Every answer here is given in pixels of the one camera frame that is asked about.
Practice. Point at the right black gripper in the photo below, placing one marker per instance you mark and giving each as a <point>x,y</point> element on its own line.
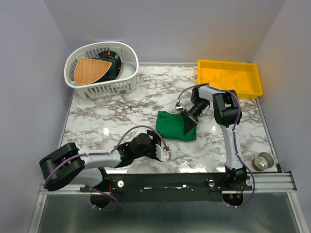
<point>189,121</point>

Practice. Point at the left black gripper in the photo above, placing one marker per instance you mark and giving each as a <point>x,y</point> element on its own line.
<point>156,139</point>

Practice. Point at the green t shirt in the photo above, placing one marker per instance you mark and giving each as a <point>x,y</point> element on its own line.
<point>171,126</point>

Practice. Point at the yellow plastic tray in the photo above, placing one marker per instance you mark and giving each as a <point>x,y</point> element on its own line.
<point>241,77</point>

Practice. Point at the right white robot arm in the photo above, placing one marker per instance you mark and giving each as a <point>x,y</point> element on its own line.
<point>227,114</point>

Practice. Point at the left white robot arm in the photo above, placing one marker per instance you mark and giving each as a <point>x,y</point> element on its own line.
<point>63,165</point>

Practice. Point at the tape roll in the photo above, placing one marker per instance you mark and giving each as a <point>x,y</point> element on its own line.
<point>263,161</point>

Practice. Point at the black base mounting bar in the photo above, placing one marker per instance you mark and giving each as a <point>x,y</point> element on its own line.
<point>165,187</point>

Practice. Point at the white plastic laundry basket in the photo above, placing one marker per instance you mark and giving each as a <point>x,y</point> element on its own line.
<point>126,79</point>

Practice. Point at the dark teal round plate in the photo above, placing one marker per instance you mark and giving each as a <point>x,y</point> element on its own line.
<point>114,70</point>

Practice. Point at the orange woven fan mat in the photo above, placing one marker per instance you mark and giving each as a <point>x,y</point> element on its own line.
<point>88,71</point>

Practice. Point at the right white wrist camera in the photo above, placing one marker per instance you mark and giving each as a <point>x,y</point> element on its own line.
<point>179,106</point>

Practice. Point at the aluminium frame rail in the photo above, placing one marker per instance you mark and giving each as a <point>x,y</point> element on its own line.
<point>267,182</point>

